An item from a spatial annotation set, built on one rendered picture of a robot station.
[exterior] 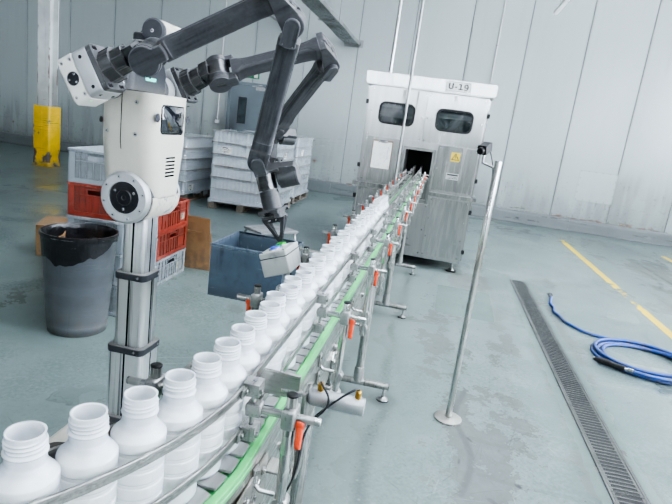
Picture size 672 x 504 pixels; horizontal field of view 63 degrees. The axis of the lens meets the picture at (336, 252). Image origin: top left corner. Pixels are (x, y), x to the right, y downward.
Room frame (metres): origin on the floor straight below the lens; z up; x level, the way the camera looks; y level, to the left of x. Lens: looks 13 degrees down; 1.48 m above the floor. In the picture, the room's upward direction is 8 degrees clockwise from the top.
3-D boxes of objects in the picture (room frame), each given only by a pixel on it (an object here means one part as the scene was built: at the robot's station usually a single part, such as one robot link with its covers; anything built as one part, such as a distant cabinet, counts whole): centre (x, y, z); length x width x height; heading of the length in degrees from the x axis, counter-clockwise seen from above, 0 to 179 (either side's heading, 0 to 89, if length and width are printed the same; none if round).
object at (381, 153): (6.29, -0.36, 1.22); 0.23 x 0.03 x 0.32; 81
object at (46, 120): (10.33, 5.65, 0.55); 0.40 x 0.40 x 1.10; 81
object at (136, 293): (1.71, 0.63, 0.74); 0.11 x 0.11 x 0.40; 81
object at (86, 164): (3.84, 1.60, 1.00); 0.61 x 0.41 x 0.22; 178
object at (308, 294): (1.14, 0.06, 1.08); 0.06 x 0.06 x 0.17
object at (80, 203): (3.85, 1.60, 0.78); 0.61 x 0.41 x 0.22; 177
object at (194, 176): (9.06, 2.81, 0.50); 1.23 x 1.05 x 1.00; 169
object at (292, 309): (1.02, 0.08, 1.08); 0.06 x 0.06 x 0.17
